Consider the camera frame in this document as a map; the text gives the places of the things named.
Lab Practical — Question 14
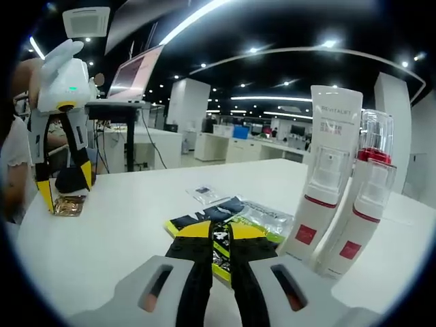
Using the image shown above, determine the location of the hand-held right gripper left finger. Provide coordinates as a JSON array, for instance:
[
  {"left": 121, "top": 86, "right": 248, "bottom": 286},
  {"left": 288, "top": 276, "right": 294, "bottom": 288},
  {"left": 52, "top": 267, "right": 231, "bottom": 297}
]
[{"left": 67, "top": 219, "right": 215, "bottom": 327}]

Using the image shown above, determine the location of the small clear packet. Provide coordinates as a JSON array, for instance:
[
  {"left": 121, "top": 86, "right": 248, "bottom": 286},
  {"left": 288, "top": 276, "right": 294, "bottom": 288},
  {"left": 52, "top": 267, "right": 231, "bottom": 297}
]
[{"left": 186, "top": 183, "right": 229, "bottom": 204}]

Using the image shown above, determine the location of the person's left hand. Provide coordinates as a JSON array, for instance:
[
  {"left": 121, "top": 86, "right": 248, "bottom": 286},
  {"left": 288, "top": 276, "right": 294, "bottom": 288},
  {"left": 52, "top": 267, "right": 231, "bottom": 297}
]
[{"left": 16, "top": 61, "right": 44, "bottom": 106}]

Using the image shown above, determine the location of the white pump skincare bottle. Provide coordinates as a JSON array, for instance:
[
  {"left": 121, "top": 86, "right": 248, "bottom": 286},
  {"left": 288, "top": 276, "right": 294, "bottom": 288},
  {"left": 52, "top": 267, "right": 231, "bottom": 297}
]
[
  {"left": 282, "top": 144, "right": 352, "bottom": 266},
  {"left": 311, "top": 163, "right": 398, "bottom": 280}
]

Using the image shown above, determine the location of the brown gold packet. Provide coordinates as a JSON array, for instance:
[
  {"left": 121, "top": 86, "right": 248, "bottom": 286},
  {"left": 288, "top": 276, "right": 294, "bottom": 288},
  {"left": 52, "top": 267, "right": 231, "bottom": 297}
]
[{"left": 50, "top": 193, "right": 86, "bottom": 218}]

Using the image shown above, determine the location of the green black snack packet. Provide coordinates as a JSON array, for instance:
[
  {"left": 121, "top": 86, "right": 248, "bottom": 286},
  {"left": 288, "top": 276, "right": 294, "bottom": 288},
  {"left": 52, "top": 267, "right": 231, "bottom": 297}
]
[{"left": 164, "top": 196, "right": 294, "bottom": 283}]

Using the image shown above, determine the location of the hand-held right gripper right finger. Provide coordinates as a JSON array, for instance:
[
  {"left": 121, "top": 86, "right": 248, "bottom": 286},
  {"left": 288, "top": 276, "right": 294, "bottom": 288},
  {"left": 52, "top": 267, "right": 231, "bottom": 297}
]
[{"left": 228, "top": 221, "right": 375, "bottom": 327}]

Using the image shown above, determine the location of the black standing desk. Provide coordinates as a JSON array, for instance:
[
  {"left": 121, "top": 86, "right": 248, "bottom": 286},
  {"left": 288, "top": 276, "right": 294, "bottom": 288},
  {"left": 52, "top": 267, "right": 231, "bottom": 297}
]
[{"left": 84, "top": 98, "right": 151, "bottom": 173}]

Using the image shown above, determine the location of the ceiling air vent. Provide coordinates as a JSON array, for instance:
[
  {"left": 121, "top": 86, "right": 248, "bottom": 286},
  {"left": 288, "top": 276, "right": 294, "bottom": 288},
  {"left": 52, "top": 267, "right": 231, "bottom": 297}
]
[{"left": 62, "top": 7, "right": 112, "bottom": 38}]

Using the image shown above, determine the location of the black pouch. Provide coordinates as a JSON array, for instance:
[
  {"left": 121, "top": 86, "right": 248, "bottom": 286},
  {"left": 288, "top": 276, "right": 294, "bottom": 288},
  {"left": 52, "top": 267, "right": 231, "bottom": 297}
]
[{"left": 54, "top": 167, "right": 93, "bottom": 192}]

